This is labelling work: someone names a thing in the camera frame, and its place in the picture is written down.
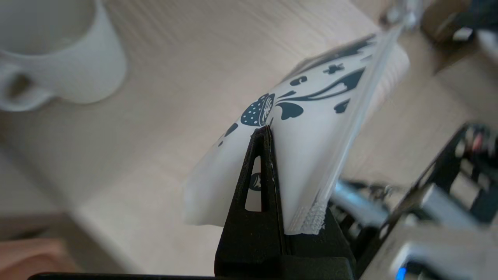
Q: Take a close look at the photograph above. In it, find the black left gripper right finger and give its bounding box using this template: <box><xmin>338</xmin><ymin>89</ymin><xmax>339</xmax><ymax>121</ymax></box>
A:
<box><xmin>286</xmin><ymin>206</ymin><xmax>356</xmax><ymax>278</ymax></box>

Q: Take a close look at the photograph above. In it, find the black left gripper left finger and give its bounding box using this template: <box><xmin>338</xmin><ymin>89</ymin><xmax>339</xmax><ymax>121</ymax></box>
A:
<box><xmin>215</xmin><ymin>125</ymin><xmax>288</xmax><ymax>278</ymax></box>

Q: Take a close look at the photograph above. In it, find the white leaf-print zip pouch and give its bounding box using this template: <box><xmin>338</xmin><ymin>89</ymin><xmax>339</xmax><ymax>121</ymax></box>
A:
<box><xmin>183</xmin><ymin>23</ymin><xmax>411</xmax><ymax>236</ymax></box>

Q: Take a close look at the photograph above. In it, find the white black robot base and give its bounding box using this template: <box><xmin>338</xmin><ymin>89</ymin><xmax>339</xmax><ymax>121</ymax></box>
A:
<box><xmin>331</xmin><ymin>122</ymin><xmax>498</xmax><ymax>280</ymax></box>

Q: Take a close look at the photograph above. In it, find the beige wooden hutch desk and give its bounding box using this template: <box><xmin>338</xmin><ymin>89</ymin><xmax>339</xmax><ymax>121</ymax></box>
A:
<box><xmin>0</xmin><ymin>0</ymin><xmax>498</xmax><ymax>275</ymax></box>

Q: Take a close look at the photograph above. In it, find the brown upholstered chair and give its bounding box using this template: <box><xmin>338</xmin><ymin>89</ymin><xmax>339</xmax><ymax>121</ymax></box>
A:
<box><xmin>0</xmin><ymin>238</ymin><xmax>78</xmax><ymax>280</ymax></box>

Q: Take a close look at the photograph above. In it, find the white ribbed ceramic mug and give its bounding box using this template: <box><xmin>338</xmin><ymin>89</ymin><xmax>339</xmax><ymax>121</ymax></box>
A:
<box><xmin>0</xmin><ymin>0</ymin><xmax>128</xmax><ymax>112</ymax></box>

